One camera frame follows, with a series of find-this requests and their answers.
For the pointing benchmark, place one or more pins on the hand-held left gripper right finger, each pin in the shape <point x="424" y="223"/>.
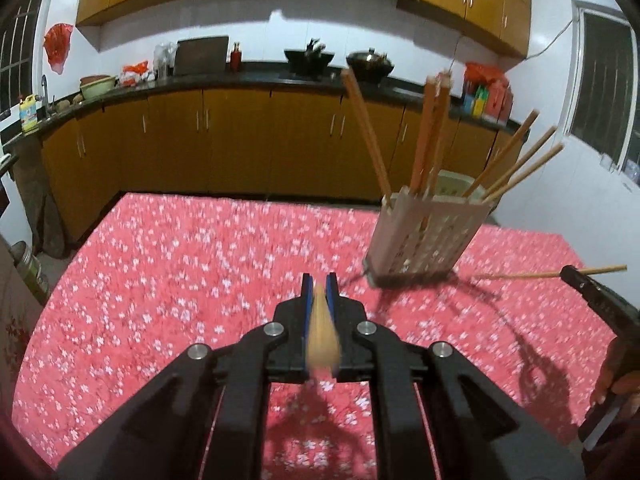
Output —
<point x="334" y="287"/>

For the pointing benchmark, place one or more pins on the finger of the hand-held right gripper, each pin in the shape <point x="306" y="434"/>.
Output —
<point x="595" y="295"/>

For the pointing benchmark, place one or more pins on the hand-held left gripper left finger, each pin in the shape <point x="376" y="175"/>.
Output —
<point x="306" y="300"/>

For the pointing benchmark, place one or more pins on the light wooden chopstick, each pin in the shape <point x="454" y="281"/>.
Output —
<point x="530" y="170"/>
<point x="505" y="152"/>
<point x="322" y="340"/>
<point x="525" y="157"/>
<point x="525" y="275"/>

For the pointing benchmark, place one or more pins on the beige perforated chopstick holder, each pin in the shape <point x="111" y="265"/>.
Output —
<point x="425" y="240"/>

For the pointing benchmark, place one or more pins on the reddish wooden chopstick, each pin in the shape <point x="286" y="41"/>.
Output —
<point x="365" y="130"/>
<point x="440" y="125"/>
<point x="425" y="130"/>

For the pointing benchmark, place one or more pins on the black wok with utensils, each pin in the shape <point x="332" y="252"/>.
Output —
<point x="309" y="60"/>

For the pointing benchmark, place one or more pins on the person's right hand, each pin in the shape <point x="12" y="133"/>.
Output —
<point x="602" y="385"/>

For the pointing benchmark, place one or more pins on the red floral tablecloth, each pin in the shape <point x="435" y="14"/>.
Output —
<point x="175" y="285"/>

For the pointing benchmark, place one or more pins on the light green plastic stool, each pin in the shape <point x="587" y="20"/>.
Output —
<point x="452" y="182"/>

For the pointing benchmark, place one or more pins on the yellow wooden base cabinets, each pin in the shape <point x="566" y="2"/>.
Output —
<point x="235" y="140"/>

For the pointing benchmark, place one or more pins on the barred window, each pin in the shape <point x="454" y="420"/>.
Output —
<point x="15" y="50"/>
<point x="600" y="90"/>

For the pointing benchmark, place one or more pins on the green yellow box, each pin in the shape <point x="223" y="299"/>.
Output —
<point x="481" y="102"/>

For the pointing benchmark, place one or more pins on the black wok with lid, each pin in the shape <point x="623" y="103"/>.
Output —
<point x="370" y="65"/>

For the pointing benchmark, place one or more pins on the red plastic bags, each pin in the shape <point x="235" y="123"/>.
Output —
<point x="492" y="87"/>

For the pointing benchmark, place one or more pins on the black kitchen countertop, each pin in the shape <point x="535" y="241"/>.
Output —
<point x="225" y="82"/>

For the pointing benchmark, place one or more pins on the red bottle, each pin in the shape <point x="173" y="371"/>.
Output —
<point x="236" y="60"/>

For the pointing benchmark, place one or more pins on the dark cutting board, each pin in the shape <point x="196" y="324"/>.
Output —
<point x="200" y="55"/>

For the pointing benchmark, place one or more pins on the clear jar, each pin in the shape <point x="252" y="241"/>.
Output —
<point x="162" y="62"/>

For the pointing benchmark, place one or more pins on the stacked metal pots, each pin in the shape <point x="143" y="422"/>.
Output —
<point x="25" y="260"/>

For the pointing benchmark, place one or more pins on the red and white bag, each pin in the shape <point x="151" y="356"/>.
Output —
<point x="135" y="72"/>

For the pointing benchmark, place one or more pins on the green basin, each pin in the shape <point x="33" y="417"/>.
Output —
<point x="97" y="89"/>

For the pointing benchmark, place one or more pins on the yellow bottle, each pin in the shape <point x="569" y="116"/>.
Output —
<point x="28" y="115"/>

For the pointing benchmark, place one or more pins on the metal faucet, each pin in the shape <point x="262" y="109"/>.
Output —
<point x="45" y="90"/>

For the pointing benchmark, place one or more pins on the hanging red plastic bag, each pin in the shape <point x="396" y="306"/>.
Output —
<point x="57" y="45"/>

